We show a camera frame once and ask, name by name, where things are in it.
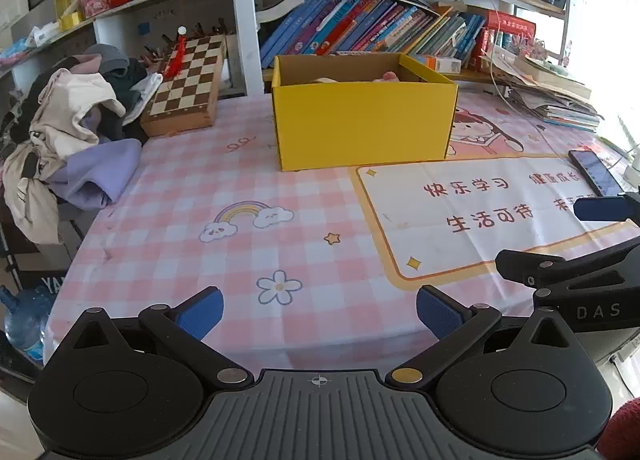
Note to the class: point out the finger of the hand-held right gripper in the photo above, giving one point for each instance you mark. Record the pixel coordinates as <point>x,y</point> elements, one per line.
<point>550,270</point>
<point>600,209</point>

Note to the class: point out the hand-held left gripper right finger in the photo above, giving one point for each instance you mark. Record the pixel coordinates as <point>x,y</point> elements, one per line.
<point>440,312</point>

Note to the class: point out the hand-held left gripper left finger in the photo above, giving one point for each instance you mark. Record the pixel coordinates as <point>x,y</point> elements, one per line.
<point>202,312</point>

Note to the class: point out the yellow cardboard box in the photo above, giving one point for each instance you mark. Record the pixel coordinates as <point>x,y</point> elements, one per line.
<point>360,125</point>

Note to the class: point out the pink pig plush toy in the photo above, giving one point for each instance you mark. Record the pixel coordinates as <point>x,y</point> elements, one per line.
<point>391,76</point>

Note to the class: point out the cream wrist watch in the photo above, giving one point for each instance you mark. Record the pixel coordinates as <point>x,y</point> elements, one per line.
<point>324,80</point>

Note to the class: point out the person's right forearm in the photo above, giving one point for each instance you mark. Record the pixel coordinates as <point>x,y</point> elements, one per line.
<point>625,432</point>

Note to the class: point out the black smartphone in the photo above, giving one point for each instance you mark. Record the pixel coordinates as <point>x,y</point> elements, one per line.
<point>595,173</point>

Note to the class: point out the white power strip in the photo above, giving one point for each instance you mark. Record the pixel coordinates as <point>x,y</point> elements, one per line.
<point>632,170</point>

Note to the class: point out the stack of papers and books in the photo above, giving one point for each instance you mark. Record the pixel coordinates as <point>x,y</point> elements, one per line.
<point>550,95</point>

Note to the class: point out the pink checked tablecloth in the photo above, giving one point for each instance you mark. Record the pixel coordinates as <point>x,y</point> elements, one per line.
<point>200,180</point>

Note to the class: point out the black printed case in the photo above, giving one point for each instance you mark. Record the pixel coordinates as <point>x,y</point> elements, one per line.
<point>50,282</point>

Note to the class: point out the purple garment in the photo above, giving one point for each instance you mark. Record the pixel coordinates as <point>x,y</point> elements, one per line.
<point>100,170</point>

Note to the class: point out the blue water bottle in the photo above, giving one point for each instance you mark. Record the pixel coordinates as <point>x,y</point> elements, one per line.
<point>25,325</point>

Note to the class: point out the pink flower ornament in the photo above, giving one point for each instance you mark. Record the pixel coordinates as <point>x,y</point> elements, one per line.
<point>525,48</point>

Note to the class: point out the orange and white carton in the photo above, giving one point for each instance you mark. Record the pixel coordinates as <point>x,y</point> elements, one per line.
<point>437,64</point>

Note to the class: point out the wooden chessboard box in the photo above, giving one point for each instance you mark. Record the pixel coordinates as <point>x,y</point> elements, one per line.
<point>185,85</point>

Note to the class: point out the pile of clothes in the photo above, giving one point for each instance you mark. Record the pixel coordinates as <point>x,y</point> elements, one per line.
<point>65,110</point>

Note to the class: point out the dark clothes pile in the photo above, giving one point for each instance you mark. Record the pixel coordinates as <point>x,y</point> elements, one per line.
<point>125,80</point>

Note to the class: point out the red tassel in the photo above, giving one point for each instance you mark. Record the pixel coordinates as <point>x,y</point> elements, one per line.
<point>176,55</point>

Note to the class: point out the white bookshelf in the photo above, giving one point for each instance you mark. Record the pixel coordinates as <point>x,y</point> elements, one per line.
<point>245,40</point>

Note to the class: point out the row of colourful books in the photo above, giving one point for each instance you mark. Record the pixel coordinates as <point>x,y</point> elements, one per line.
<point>360,25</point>

